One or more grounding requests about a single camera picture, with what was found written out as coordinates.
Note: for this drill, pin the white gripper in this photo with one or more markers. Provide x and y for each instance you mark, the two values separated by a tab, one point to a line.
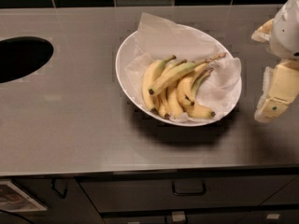
286	32

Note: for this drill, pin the long banana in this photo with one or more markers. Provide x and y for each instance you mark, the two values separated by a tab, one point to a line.
178	72

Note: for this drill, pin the greenish curved banana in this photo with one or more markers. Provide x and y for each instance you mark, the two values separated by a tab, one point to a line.
188	86

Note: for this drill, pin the white oval bowl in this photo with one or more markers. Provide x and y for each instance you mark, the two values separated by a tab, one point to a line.
124	52

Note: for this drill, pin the bottom right banana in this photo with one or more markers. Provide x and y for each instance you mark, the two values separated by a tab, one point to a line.
198	111

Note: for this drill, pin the middle yellow banana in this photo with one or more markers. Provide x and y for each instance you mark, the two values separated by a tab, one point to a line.
175	107

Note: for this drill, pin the yellow banana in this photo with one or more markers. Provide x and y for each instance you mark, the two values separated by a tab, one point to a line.
151	74
175	107

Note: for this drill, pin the small lower left banana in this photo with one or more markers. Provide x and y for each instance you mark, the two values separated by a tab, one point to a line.
164	109

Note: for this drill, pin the leftmost yellow banana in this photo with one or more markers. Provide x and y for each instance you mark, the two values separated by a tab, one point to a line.
151	74

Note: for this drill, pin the white paper liner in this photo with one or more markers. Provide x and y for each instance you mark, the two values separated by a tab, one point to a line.
165	41

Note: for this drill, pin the grey drawer front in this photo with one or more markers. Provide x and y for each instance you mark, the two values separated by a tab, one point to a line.
221	192

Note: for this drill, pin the white label right drawer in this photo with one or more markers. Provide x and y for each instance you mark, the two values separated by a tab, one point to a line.
273	216

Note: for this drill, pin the white label on drawer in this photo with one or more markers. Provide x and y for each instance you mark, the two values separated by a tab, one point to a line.
178	217

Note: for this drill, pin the dark round counter hole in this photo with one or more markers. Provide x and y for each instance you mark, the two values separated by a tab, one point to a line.
22	56

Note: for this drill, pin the black drawer handle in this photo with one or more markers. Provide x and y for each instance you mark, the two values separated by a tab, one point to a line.
187	188

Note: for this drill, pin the black cabinet door handle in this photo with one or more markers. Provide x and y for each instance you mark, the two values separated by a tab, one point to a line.
59	187

